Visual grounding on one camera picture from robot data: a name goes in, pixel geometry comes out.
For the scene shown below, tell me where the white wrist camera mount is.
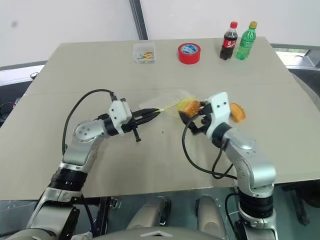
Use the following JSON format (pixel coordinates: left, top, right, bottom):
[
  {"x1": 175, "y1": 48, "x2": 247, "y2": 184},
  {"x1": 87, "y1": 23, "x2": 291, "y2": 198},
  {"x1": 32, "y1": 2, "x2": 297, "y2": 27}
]
[
  {"x1": 108, "y1": 98, "x2": 133, "y2": 137},
  {"x1": 204, "y1": 91, "x2": 231, "y2": 137}
]

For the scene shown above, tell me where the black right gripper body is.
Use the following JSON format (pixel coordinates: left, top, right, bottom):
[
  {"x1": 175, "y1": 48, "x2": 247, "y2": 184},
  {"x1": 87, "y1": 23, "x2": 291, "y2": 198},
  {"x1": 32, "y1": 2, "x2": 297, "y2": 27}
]
[{"x1": 188, "y1": 104, "x2": 214, "y2": 136}]

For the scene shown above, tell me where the cola bottle red cap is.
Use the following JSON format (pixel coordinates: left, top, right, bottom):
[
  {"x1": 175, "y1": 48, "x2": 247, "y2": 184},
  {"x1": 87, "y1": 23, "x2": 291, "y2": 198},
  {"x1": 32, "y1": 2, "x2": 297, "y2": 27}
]
[{"x1": 219, "y1": 21, "x2": 239, "y2": 61}]

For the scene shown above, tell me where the black stand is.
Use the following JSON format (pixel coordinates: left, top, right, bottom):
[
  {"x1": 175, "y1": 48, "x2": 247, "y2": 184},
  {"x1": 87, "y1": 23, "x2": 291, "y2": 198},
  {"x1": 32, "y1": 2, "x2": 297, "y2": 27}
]
[{"x1": 281, "y1": 180, "x2": 320, "y2": 227}]

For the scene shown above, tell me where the grey robot torso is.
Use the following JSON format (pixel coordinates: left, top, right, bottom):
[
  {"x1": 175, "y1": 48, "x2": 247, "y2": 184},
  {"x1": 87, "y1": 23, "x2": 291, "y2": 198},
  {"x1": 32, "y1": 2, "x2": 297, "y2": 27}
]
[{"x1": 93, "y1": 225, "x2": 227, "y2": 240}]

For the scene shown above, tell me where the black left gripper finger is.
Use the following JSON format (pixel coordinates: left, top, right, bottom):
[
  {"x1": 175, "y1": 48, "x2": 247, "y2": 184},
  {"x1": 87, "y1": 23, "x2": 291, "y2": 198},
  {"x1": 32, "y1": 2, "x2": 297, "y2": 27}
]
[
  {"x1": 135, "y1": 107, "x2": 161, "y2": 119},
  {"x1": 138, "y1": 112, "x2": 160, "y2": 125}
]

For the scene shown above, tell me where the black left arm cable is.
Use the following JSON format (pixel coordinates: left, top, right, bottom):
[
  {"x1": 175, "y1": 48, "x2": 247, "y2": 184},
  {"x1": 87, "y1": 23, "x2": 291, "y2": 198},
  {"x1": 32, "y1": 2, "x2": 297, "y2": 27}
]
[{"x1": 61, "y1": 88, "x2": 119, "y2": 157}]

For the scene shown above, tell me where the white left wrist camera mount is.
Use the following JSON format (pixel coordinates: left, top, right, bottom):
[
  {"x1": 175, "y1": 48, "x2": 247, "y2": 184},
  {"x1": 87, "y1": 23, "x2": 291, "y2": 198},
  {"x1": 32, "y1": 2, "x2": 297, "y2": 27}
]
[{"x1": 108, "y1": 98, "x2": 133, "y2": 137}]

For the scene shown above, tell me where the green soda bottle yellow cap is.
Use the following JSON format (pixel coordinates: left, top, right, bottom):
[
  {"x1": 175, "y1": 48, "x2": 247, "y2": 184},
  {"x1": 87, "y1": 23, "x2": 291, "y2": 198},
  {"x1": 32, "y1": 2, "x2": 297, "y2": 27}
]
[{"x1": 235, "y1": 21, "x2": 259, "y2": 62}]

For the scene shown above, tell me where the thin black torso cable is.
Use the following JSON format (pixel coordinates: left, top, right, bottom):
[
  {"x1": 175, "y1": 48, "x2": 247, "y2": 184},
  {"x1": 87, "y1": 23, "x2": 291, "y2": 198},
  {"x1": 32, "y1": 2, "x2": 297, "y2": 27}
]
[
  {"x1": 224, "y1": 191, "x2": 241, "y2": 228},
  {"x1": 79, "y1": 194, "x2": 97, "y2": 237}
]

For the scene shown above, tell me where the clear plastic bag yellow seal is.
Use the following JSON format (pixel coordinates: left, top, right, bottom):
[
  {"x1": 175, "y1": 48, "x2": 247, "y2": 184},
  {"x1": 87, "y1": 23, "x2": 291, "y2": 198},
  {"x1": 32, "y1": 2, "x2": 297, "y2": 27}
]
[{"x1": 138, "y1": 89, "x2": 199, "y2": 119}]

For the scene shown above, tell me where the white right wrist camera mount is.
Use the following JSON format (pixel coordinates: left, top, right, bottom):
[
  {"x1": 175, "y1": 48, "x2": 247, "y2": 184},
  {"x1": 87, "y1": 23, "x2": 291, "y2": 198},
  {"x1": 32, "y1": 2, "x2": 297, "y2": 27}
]
[{"x1": 204, "y1": 91, "x2": 231, "y2": 137}]

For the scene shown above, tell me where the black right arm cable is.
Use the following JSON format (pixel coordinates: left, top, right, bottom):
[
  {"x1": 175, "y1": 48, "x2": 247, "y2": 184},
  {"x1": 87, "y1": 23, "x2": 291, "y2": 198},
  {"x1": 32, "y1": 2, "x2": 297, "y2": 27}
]
[{"x1": 181, "y1": 118, "x2": 240, "y2": 181}]

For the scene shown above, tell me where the clear box with colourful bits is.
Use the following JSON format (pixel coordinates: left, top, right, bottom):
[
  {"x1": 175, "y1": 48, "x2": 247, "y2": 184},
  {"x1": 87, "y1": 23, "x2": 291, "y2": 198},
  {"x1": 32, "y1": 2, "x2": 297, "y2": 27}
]
[{"x1": 132, "y1": 42, "x2": 157, "y2": 65}]

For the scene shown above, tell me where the red tape roll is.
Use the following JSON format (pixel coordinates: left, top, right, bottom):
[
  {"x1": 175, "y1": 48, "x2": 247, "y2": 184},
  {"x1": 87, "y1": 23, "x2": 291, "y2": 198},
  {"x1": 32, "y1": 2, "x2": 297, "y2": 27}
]
[{"x1": 177, "y1": 42, "x2": 202, "y2": 66}]

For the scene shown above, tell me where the dark slanted pillar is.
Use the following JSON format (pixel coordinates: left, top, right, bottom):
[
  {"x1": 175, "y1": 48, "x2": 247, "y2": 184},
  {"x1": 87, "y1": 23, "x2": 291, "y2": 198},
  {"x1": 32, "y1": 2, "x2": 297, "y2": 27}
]
[{"x1": 128, "y1": 0, "x2": 149, "y2": 41}]

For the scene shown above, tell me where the grey side ledge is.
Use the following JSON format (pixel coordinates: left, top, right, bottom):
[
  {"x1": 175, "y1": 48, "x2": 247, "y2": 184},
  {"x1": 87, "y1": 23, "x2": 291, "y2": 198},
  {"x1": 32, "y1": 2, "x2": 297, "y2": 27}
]
[{"x1": 0, "y1": 60, "x2": 48, "y2": 87}]

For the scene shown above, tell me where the grey rounded leg cover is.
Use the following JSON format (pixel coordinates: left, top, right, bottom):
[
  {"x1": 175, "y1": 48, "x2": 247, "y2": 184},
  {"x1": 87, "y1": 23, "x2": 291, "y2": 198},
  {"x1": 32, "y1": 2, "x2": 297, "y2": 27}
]
[
  {"x1": 195, "y1": 194, "x2": 226, "y2": 233},
  {"x1": 126, "y1": 196, "x2": 173, "y2": 230}
]

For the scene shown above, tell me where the orange round snack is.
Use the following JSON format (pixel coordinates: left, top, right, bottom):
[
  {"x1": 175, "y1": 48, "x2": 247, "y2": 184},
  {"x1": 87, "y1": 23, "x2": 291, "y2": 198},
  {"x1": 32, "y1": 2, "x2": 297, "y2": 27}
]
[
  {"x1": 183, "y1": 100, "x2": 201, "y2": 117},
  {"x1": 229, "y1": 102, "x2": 247, "y2": 124}
]

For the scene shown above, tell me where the black metal table frame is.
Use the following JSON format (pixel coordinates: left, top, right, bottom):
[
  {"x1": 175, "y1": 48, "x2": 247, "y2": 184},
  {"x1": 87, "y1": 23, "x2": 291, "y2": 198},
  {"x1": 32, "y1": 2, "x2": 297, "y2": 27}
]
[{"x1": 95, "y1": 196, "x2": 121, "y2": 236}]

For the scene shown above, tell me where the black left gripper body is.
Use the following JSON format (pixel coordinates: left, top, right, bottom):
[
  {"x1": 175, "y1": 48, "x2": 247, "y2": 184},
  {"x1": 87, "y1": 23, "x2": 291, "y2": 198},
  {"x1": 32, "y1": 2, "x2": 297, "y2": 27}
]
[{"x1": 121, "y1": 111, "x2": 142, "y2": 144}]

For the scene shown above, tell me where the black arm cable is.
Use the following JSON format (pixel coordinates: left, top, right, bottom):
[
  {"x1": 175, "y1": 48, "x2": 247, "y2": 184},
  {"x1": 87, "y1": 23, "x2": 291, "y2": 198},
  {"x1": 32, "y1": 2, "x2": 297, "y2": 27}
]
[
  {"x1": 61, "y1": 88, "x2": 119, "y2": 157},
  {"x1": 181, "y1": 118, "x2": 240, "y2": 181}
]

